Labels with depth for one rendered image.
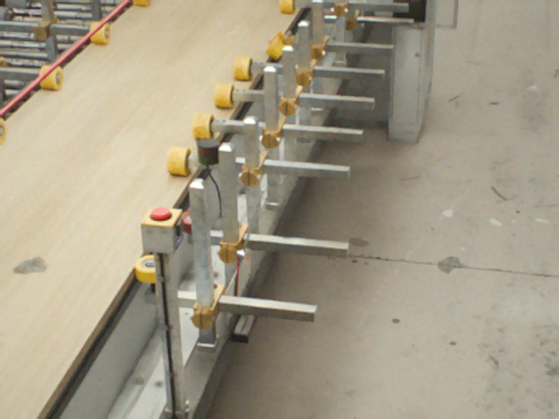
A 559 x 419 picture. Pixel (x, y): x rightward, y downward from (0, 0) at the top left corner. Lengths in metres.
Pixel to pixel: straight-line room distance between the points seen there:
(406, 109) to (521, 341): 1.74
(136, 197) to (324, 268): 1.49
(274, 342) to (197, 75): 1.01
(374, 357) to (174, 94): 1.17
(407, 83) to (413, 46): 0.19
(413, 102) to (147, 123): 2.15
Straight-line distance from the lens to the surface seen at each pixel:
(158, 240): 2.16
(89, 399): 2.48
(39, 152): 3.26
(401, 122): 5.31
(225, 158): 2.63
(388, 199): 4.80
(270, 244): 2.77
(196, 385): 2.53
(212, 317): 2.56
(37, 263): 2.65
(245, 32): 4.17
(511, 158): 5.25
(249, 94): 3.43
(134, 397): 2.65
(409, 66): 5.19
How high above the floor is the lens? 2.26
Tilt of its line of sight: 29 degrees down
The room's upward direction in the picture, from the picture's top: 1 degrees counter-clockwise
